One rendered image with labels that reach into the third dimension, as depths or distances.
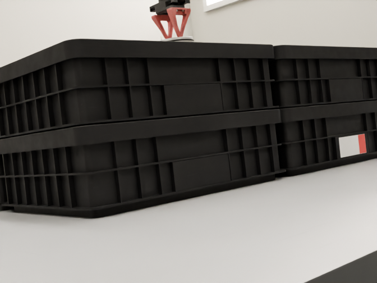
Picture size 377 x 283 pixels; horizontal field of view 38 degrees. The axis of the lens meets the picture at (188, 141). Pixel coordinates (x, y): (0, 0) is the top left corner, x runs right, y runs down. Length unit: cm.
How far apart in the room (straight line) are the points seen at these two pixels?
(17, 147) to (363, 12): 366
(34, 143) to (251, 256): 47
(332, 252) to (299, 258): 3
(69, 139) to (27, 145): 13
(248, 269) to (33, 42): 412
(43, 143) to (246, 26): 426
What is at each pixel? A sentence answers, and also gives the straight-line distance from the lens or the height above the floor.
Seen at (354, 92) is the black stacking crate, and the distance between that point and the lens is 116.
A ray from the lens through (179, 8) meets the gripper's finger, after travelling 148.
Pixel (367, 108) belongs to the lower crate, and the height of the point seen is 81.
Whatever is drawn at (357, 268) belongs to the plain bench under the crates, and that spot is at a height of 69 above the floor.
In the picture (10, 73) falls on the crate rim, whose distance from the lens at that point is 88.
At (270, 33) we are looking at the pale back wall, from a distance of 480.
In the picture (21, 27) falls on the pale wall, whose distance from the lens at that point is 442.
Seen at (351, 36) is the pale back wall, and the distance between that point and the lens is 436.
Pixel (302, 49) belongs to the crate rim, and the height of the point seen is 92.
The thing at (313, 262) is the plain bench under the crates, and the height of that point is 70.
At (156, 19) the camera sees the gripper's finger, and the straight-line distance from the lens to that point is 152.
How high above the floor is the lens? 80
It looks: 1 degrees down
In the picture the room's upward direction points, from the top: 6 degrees counter-clockwise
